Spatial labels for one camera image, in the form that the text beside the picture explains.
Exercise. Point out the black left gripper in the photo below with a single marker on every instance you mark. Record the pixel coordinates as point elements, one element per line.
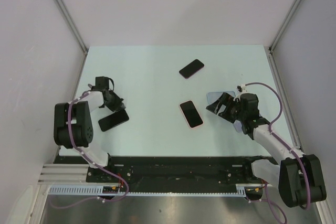
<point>118,105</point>

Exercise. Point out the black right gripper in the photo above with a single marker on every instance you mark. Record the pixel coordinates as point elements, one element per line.
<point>226,99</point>

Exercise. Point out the clear blue phone case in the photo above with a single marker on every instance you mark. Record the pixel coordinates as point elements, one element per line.
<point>213,96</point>

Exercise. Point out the lilac phone case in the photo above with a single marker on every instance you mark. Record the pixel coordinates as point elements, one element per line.
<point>238,126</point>

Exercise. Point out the pink silicone phone case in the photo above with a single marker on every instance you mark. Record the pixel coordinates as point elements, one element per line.
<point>191,115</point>

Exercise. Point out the black smartphone pink edge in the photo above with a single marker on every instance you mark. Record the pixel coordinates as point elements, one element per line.
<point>191,69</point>

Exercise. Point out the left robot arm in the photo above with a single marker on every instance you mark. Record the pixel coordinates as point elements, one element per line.
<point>73,128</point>

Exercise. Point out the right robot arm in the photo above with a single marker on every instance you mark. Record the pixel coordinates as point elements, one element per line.
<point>297,176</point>

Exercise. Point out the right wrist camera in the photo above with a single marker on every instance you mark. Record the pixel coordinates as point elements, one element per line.
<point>241,90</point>

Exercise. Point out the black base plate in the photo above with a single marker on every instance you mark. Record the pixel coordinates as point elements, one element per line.
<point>227,169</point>

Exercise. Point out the white slotted cable duct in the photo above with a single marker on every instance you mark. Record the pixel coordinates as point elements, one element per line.
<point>238,190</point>

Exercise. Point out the aluminium front rail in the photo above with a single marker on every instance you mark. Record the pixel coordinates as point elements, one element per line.
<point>63,174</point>

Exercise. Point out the left aluminium frame post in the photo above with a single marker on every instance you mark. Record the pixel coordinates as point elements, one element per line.
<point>71,25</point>

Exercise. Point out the aluminium frame post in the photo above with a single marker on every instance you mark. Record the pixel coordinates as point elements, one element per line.
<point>71,25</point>
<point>289,16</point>

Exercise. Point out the right aluminium frame post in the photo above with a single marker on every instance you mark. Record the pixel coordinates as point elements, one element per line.
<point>289,16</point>

